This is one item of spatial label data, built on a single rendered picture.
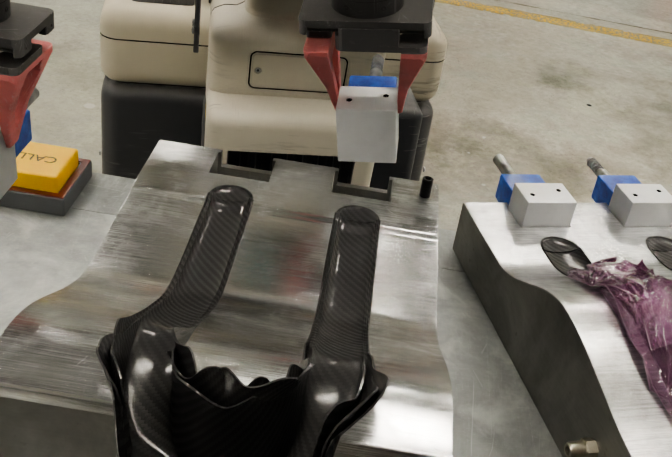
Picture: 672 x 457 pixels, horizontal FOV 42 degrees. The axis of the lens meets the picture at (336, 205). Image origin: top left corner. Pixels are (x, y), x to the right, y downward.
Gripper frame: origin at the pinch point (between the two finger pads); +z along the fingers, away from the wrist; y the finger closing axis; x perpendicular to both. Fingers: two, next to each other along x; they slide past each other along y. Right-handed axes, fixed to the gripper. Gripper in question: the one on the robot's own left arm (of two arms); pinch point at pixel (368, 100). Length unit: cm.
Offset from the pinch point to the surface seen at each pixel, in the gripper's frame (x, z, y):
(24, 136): -9.2, -1.5, -26.5
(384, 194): -0.2, 10.1, 1.4
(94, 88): 172, 112, -106
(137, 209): -10.7, 4.3, -17.9
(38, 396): -35.4, -3.5, -14.7
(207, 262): -15.3, 5.3, -11.2
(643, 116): 220, 146, 82
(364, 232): -8.3, 7.6, 0.3
